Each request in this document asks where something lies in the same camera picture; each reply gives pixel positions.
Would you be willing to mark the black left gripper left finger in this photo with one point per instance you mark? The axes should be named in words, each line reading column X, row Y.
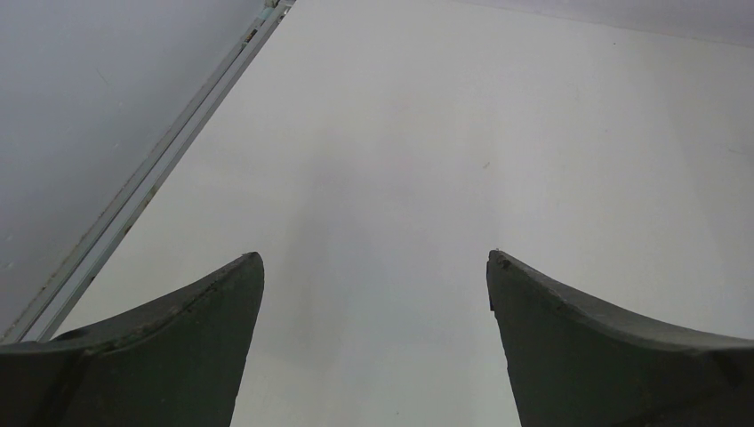
column 175, row 361

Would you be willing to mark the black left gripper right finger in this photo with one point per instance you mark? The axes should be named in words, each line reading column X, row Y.
column 576, row 360

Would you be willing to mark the aluminium table edge rail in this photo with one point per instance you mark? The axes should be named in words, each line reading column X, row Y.
column 99, row 101

